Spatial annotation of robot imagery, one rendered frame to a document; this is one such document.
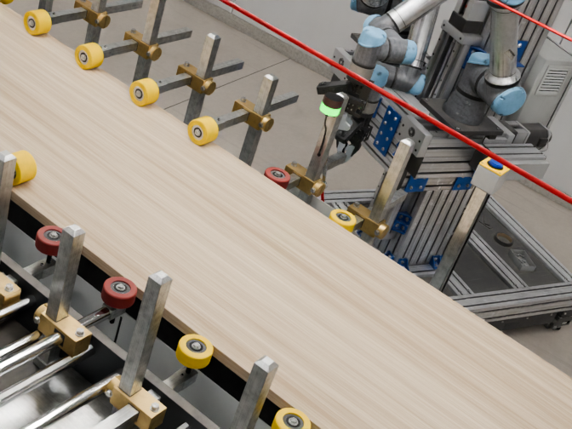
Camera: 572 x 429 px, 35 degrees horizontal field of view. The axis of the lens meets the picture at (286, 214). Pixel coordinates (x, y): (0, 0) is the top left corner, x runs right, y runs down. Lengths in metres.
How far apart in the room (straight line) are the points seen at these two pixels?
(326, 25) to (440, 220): 2.27
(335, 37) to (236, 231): 3.40
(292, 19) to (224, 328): 3.93
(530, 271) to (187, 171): 2.07
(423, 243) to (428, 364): 1.60
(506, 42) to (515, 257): 1.53
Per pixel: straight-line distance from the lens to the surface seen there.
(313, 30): 5.84
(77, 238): 1.98
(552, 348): 4.28
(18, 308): 2.22
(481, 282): 4.05
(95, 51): 3.06
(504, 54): 3.02
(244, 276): 2.33
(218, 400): 2.18
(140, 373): 2.00
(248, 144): 3.00
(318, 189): 2.88
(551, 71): 3.62
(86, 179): 2.53
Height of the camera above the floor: 2.28
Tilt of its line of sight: 32 degrees down
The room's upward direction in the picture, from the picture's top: 20 degrees clockwise
